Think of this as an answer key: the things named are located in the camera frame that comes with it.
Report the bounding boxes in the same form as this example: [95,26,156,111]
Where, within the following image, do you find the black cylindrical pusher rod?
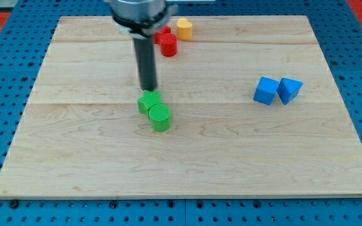
[133,36,157,91]

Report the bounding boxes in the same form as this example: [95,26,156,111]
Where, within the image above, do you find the red block behind cylinder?
[153,26,172,45]

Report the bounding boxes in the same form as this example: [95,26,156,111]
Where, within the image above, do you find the yellow heart block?
[176,18,193,40]

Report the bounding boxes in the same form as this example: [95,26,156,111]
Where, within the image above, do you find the green star block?
[137,90,162,115]

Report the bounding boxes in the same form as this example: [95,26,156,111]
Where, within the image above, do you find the green cylinder block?
[148,104,171,132]

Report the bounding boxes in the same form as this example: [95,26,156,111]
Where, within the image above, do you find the wooden board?
[0,16,362,200]

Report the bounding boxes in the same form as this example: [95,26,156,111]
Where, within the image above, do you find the blue cube block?
[253,77,279,105]

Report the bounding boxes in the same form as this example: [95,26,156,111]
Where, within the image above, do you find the blue triangular prism block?
[277,78,303,105]

